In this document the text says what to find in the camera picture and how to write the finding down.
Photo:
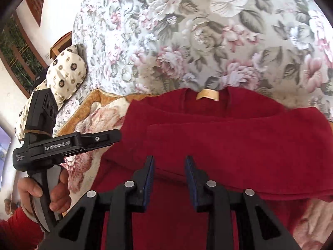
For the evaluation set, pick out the blue lit screen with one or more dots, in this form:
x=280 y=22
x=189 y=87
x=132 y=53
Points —
x=4 y=156

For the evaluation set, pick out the wooden headboard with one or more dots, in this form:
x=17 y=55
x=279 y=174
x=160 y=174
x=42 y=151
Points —
x=61 y=44

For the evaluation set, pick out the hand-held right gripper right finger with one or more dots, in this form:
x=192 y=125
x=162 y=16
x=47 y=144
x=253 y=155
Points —
x=189 y=177

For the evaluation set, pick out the window with wooden frame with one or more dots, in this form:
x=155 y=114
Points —
x=15 y=52

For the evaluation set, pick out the person's left hand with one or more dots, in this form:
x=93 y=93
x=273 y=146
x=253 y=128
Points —
x=58 y=195

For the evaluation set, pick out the plush rose print blanket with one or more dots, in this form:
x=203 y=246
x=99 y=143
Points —
x=85 y=125

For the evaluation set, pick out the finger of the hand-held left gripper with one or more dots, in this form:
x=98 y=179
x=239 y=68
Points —
x=104 y=138

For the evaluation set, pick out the wooden lattice shutter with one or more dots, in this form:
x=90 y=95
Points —
x=36 y=5

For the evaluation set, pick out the dark red sweater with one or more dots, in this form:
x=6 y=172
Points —
x=234 y=140

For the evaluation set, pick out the floral bedspread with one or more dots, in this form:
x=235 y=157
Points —
x=182 y=31

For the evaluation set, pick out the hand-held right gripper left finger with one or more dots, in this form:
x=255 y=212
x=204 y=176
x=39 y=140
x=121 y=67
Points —
x=149 y=177

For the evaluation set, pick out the person's left forearm red sleeve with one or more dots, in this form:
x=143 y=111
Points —
x=18 y=231

